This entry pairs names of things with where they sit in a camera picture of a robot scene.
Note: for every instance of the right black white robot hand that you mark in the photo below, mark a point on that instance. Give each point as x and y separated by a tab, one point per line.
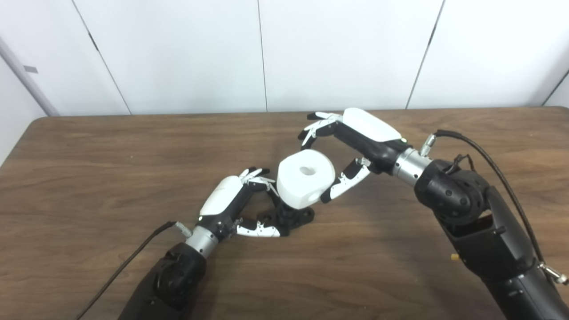
369	133

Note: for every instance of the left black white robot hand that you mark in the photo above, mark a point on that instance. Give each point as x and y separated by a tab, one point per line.
222	202

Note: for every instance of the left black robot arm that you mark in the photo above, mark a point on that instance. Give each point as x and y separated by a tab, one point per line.
173	280

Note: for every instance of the round white plastic piece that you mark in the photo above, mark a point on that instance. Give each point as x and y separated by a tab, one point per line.
298	182

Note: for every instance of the small gray wall label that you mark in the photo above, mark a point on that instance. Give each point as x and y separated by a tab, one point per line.
30	69

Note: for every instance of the gray wall corner trim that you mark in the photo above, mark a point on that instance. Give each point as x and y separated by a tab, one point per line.
29	78

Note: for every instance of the black plastic holder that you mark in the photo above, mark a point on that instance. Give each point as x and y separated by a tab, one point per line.
291	218

